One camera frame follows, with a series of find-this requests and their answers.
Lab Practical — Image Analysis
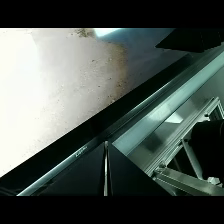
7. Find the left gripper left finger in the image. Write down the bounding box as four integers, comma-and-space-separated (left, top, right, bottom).
35, 141, 106, 197

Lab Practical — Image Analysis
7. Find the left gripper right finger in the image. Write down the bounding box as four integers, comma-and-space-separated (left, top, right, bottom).
107, 142, 175, 197

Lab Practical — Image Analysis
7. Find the black garment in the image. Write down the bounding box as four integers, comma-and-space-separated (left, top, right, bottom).
155, 28, 224, 54

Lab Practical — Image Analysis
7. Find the silver frame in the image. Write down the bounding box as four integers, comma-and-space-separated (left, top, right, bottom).
112, 49, 224, 197

